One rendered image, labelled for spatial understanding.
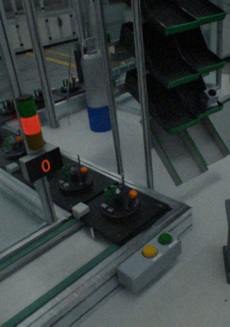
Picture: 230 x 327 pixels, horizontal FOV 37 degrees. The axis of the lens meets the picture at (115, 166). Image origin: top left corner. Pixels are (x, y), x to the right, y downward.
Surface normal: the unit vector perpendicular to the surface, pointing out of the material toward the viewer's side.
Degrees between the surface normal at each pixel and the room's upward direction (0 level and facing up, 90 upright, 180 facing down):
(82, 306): 90
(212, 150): 45
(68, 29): 90
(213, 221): 0
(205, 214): 0
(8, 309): 0
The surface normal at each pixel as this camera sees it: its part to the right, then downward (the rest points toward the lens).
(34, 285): -0.12, -0.86
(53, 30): 0.57, 0.34
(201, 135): 0.30, -0.36
